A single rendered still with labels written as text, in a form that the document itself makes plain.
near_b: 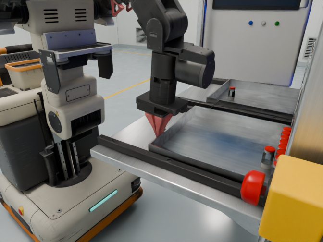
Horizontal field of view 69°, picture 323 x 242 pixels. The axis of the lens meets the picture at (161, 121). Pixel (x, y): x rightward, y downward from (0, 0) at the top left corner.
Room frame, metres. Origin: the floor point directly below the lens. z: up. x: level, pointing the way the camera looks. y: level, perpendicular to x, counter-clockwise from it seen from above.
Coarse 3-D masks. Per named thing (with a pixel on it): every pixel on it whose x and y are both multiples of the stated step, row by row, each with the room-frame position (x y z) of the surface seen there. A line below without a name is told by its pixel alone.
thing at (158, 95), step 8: (152, 80) 0.47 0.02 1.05; (168, 80) 0.46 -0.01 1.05; (176, 80) 0.47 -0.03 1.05; (152, 88) 0.47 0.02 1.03; (160, 88) 0.46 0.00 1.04; (168, 88) 0.46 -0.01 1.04; (144, 96) 0.50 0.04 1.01; (152, 96) 0.47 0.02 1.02; (160, 96) 0.46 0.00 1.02; (168, 96) 0.46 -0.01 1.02; (152, 104) 0.46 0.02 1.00; (160, 104) 0.46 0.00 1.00; (168, 104) 0.46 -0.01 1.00; (176, 104) 0.47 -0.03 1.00; (184, 104) 0.47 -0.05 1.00; (168, 112) 0.45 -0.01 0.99; (176, 112) 0.44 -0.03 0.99
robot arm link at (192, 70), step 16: (160, 32) 0.44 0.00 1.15; (160, 48) 0.44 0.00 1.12; (176, 48) 0.44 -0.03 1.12; (192, 48) 0.44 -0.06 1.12; (208, 48) 0.44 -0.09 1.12; (176, 64) 0.44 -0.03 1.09; (192, 64) 0.43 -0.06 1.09; (208, 64) 0.42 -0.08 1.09; (192, 80) 0.42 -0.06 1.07; (208, 80) 0.43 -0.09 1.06
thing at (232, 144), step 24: (192, 120) 0.63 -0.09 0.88; (216, 120) 0.62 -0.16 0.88; (240, 120) 0.59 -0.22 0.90; (264, 120) 0.56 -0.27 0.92; (168, 144) 0.49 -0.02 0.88; (192, 144) 0.49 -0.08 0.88; (216, 144) 0.49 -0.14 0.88; (240, 144) 0.49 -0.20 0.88; (264, 144) 0.49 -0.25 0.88; (216, 168) 0.36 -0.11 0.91; (240, 168) 0.40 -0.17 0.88
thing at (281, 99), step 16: (240, 80) 0.93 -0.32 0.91; (208, 96) 0.74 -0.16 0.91; (224, 96) 0.83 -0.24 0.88; (240, 96) 0.83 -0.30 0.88; (256, 96) 0.83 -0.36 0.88; (272, 96) 0.83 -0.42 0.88; (288, 96) 0.83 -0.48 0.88; (256, 112) 0.65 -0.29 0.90; (272, 112) 0.62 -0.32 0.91; (288, 112) 0.68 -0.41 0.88
